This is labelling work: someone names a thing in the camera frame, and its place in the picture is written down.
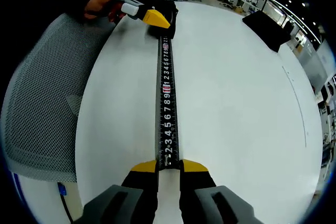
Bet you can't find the black flat box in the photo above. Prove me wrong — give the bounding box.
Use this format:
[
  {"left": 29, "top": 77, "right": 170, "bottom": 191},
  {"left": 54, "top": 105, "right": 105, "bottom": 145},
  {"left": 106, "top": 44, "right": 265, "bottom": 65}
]
[{"left": 241, "top": 10, "right": 292, "bottom": 53}]

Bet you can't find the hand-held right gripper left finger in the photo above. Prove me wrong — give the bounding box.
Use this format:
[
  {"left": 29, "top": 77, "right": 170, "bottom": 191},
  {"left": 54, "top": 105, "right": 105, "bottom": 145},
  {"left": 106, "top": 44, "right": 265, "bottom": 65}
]
[{"left": 74, "top": 159, "right": 160, "bottom": 224}]

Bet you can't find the black tape measure with blade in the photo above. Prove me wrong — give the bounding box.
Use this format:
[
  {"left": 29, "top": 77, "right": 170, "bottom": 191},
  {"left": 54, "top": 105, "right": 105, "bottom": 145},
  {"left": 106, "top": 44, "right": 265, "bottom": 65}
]
[{"left": 148, "top": 0, "right": 182, "bottom": 168}]

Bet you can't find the black cable with blue plug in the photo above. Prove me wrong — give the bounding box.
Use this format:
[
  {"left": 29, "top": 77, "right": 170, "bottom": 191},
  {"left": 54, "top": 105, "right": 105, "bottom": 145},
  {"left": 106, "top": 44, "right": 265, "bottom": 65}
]
[{"left": 57, "top": 182, "right": 75, "bottom": 224}]

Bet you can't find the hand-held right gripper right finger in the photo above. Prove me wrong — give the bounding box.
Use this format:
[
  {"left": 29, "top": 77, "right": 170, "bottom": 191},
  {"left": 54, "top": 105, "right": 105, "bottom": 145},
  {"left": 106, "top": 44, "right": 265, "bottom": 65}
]
[{"left": 178, "top": 158, "right": 264, "bottom": 224}]

